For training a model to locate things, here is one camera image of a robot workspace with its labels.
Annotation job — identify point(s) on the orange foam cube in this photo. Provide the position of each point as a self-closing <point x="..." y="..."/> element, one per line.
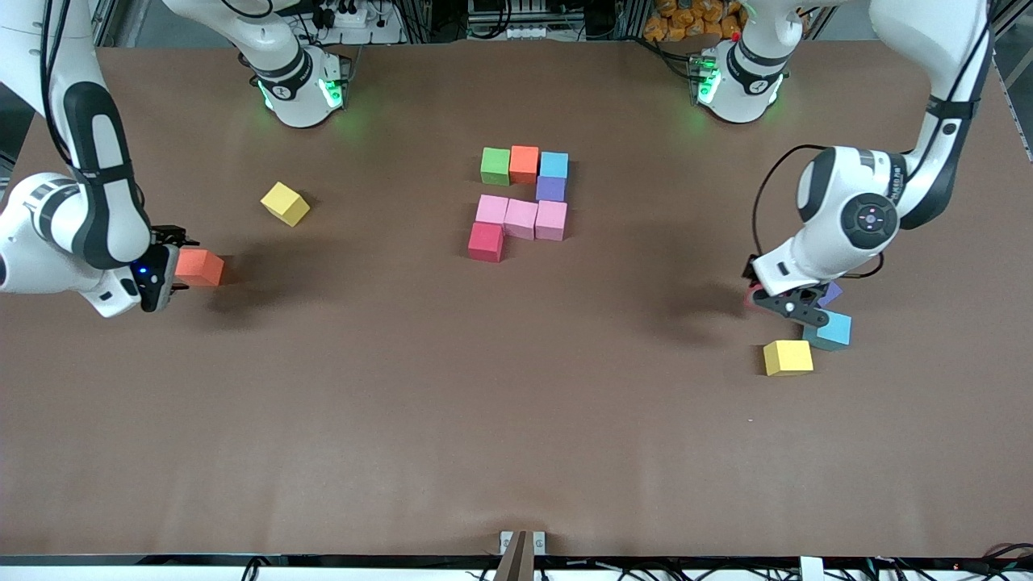
<point x="202" y="268"/>
<point x="524" y="164"/>

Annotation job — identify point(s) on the pink foam cube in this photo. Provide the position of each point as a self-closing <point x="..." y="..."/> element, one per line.
<point x="551" y="221"/>
<point x="522" y="219"/>
<point x="491" y="208"/>

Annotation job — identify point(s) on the pile of orange objects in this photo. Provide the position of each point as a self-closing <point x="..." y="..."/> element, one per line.
<point x="682" y="20"/>

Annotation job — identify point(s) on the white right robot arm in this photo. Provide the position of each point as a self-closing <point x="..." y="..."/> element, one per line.
<point x="48" y="242"/>

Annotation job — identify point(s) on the turquoise foam cube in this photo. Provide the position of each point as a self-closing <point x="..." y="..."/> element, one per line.
<point x="835" y="331"/>
<point x="554" y="165"/>

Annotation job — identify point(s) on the equipment rack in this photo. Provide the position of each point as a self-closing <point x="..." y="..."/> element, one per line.
<point x="508" y="16"/>

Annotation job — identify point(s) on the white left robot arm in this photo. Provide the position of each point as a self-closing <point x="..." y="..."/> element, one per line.
<point x="855" y="218"/>

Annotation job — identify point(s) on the green foam cube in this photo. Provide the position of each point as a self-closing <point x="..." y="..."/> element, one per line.
<point x="495" y="166"/>

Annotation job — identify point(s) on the red foam cube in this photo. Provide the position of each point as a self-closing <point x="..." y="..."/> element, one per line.
<point x="486" y="242"/>
<point x="750" y="297"/>

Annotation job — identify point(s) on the purple foam cube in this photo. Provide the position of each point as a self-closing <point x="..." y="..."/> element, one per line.
<point x="550" y="189"/>
<point x="833" y="292"/>

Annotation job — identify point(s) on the small white box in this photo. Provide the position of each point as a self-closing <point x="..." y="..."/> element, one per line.
<point x="811" y="569"/>

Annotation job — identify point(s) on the brown pole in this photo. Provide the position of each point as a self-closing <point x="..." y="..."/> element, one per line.
<point x="518" y="565"/>

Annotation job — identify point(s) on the yellow foam cube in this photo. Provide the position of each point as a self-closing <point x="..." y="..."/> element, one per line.
<point x="788" y="357"/>
<point x="285" y="203"/>

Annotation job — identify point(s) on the silver metal bracket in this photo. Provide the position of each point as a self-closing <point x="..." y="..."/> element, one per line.
<point x="506" y="543"/>

